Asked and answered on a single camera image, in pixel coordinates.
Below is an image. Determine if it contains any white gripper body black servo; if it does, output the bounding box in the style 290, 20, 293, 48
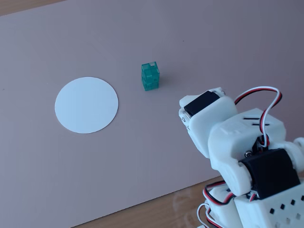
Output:
178, 86, 238, 158

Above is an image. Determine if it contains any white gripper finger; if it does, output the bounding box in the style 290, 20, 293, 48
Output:
178, 108, 191, 132

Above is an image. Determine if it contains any teal translucent lego brick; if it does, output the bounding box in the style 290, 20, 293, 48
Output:
141, 61, 160, 92

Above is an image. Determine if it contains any white paper circle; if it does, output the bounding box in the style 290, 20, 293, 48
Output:
54, 76, 119, 134

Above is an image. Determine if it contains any large pink table mat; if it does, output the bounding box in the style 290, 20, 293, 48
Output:
0, 0, 304, 228

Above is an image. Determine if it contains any red white black servo cable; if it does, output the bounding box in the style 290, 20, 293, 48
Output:
196, 180, 236, 228
234, 85, 283, 148

